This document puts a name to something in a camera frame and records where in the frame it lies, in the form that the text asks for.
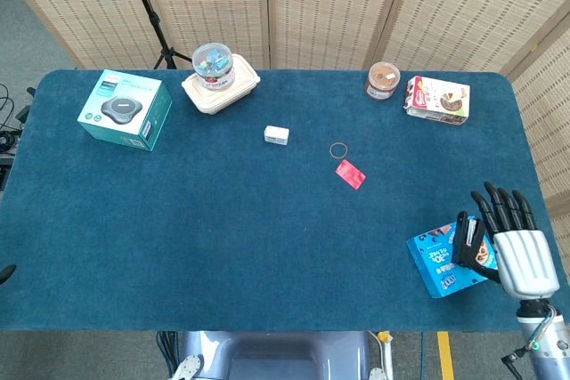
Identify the clear jar of clips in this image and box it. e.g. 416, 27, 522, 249
191, 43, 236, 91

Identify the silver robot torso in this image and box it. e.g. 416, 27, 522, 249
171, 330, 388, 380

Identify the beige lidded food container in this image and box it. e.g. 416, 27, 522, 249
181, 53, 262, 116

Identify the blue cookie box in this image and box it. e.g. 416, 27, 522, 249
405, 221, 502, 299

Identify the yellow floor tape strip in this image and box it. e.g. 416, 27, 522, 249
436, 331, 455, 380

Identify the teal speaker product box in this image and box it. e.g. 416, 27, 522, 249
77, 69, 174, 152

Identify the black tripod stand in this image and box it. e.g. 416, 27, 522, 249
118, 0, 193, 70

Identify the black stapler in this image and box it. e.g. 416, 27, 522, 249
452, 210, 486, 266

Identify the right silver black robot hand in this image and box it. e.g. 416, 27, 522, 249
452, 182, 561, 301

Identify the brown chocolate spread jar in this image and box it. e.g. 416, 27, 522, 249
365, 61, 402, 101

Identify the small red object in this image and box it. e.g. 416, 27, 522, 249
334, 159, 367, 191

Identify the blue table cloth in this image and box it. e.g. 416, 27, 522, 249
0, 69, 570, 333

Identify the black cable bundle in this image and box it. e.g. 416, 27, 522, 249
0, 84, 37, 190

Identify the small white box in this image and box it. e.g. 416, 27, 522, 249
263, 125, 290, 146

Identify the white cake snack box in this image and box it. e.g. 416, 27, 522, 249
403, 75, 471, 126

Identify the bamboo folding screen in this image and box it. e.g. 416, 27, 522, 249
0, 0, 570, 265

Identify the white power cable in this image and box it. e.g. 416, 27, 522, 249
367, 330, 394, 380

